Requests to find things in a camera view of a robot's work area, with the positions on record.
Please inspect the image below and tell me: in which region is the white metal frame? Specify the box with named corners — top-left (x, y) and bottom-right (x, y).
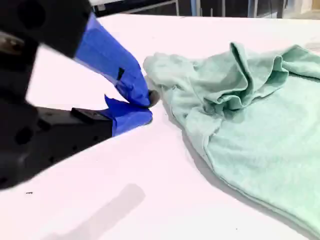
top-left (89, 0), bottom-right (180, 16)

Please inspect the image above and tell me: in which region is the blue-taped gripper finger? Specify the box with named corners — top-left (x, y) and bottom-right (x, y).
top-left (14, 0), bottom-right (161, 109)
top-left (22, 94), bottom-right (154, 180)

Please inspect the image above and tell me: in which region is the pale green T-shirt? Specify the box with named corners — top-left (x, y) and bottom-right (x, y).
top-left (143, 41), bottom-right (320, 238)

